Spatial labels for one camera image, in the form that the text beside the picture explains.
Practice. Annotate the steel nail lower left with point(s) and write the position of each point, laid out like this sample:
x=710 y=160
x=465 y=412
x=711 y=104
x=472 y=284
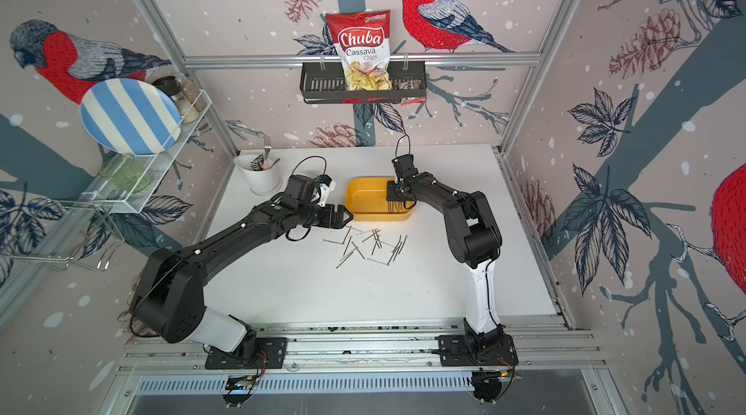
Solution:
x=344 y=259

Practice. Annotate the blue white striped plate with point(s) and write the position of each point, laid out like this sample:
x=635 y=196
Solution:
x=131 y=117

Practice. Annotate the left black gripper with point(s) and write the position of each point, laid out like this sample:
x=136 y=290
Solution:
x=330 y=222

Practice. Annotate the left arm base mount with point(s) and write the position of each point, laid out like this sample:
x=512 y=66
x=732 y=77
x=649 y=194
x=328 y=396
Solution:
x=253 y=357

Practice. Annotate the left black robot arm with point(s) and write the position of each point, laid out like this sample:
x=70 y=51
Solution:
x=169 y=299

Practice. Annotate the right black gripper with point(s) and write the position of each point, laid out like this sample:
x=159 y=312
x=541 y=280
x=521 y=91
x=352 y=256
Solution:
x=389 y=196

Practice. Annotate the black wire wall basket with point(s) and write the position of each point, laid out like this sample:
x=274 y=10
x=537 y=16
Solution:
x=402 y=82

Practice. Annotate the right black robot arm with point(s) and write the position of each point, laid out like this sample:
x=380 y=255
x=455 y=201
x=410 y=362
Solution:
x=471 y=230

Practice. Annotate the yellow plastic storage box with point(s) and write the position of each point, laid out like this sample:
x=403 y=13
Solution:
x=366 y=199

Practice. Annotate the red Chuba chips bag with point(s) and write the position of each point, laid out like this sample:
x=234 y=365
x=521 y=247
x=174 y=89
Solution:
x=362 y=41

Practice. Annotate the black lid spice jar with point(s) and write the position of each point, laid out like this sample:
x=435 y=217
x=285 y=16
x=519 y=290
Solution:
x=170 y=86

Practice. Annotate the white utensil holder cup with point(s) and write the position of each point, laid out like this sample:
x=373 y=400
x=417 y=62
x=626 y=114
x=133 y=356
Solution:
x=261 y=173

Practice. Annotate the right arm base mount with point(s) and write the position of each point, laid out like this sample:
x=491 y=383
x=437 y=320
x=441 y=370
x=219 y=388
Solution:
x=478 y=351

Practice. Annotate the green glass bowl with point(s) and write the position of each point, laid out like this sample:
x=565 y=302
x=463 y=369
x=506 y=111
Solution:
x=126 y=173

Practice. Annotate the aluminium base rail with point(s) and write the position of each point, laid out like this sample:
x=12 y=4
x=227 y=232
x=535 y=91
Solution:
x=358 y=361

